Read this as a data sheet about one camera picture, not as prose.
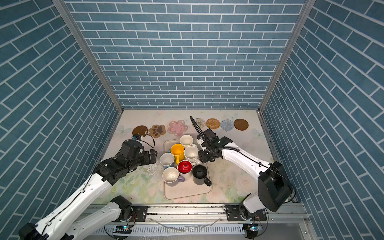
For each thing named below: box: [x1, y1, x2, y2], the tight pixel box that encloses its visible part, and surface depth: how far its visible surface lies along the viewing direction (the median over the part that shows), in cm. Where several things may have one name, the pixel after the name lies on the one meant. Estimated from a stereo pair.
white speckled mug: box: [184, 145, 201, 166], surface depth 89 cm
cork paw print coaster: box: [148, 124, 166, 138], surface depth 110 cm
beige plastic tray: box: [163, 138, 213, 200], surface depth 83 cm
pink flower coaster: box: [167, 120, 189, 137], surface depth 111 cm
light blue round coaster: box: [220, 119, 234, 131], surface depth 114 cm
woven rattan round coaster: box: [206, 118, 221, 130], surface depth 114 cm
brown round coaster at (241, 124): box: [234, 118, 249, 131], surface depth 114 cm
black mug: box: [192, 165, 212, 187], surface depth 82 cm
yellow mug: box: [171, 143, 185, 165], surface depth 90 cm
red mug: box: [177, 159, 197, 181], surface depth 85 cm
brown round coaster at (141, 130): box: [132, 125, 148, 137], surface depth 110 cm
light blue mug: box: [159, 149, 175, 170], surface depth 86 cm
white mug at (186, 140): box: [179, 134, 197, 149], surface depth 94 cm
